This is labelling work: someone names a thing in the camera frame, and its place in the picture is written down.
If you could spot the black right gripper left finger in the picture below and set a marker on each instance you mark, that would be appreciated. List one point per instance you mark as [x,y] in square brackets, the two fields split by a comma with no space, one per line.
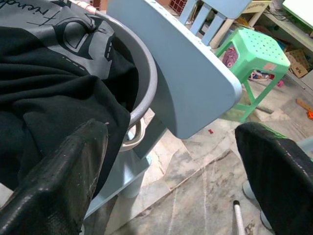
[53,191]

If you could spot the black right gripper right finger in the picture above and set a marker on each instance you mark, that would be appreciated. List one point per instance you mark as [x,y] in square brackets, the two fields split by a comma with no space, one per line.
[281,183]

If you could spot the black shirt with grey print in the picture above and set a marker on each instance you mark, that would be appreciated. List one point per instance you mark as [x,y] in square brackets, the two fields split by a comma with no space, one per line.
[49,85]

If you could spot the orange toy pieces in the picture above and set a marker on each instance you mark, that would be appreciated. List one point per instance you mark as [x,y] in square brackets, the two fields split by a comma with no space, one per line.
[309,113]

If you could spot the small pink toy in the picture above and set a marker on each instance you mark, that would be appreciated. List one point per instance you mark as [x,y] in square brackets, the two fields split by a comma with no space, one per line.
[280,84]

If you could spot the colourful floor toy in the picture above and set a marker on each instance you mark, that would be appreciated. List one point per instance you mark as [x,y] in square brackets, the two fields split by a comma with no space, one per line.
[261,76]

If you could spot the small brown cardboard box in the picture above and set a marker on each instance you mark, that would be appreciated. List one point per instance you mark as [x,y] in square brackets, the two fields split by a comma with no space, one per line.
[297,63]

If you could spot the light blue child chair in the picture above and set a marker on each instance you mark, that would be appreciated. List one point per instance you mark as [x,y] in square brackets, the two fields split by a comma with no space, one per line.
[190,85]
[234,7]

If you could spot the green plastic stool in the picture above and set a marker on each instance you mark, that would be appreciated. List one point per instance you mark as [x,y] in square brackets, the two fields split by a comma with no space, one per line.
[264,49]

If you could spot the pink cloth bundle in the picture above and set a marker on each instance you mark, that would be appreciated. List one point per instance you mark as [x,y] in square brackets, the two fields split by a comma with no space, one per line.
[231,57]

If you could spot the grey plastic bucket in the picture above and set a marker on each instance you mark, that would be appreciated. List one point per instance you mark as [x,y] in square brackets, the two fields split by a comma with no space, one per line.
[137,49]

